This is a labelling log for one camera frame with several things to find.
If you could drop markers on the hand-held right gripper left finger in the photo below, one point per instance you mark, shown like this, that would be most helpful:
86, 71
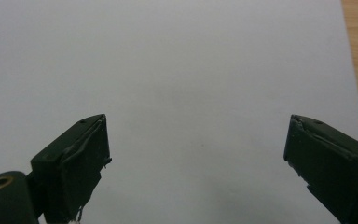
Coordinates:
71, 168

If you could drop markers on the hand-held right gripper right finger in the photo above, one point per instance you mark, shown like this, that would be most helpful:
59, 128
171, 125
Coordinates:
335, 161

